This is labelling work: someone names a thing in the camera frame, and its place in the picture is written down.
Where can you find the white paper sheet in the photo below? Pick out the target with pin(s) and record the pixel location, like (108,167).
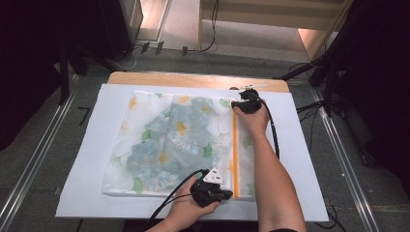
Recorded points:
(87,180)

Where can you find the aluminium floor rail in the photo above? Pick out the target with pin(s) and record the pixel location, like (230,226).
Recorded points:
(38,141)
(338,151)

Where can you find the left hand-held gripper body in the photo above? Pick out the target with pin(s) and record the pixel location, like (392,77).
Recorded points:
(206,191)

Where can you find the person's left hand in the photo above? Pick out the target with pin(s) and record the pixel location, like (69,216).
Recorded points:
(185,209)

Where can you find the floral mesh laundry bag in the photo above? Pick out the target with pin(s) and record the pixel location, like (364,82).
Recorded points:
(141,116)

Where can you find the black metal stand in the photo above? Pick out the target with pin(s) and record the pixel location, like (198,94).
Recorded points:
(328,90)
(64,74)

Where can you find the blue floral garment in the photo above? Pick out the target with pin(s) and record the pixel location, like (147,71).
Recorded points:
(180,141)

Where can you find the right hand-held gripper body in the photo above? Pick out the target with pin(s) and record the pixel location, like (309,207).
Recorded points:
(251,101)

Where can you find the person's right hand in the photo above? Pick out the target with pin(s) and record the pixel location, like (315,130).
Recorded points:
(256,122)

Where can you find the dark cabinet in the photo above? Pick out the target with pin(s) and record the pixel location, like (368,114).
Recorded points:
(125,25)

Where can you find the light wooden frame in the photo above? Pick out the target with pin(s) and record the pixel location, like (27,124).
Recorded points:
(274,17)

